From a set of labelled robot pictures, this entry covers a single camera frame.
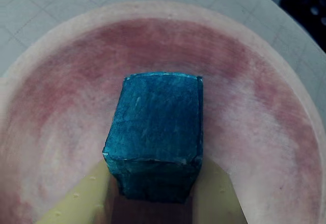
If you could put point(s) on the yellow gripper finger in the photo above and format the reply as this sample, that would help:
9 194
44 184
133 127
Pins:
216 201
86 198

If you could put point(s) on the blue paper-wrapped block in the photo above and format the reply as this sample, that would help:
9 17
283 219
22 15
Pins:
155 122

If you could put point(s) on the round wooden bowl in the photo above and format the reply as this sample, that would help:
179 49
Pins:
76 81

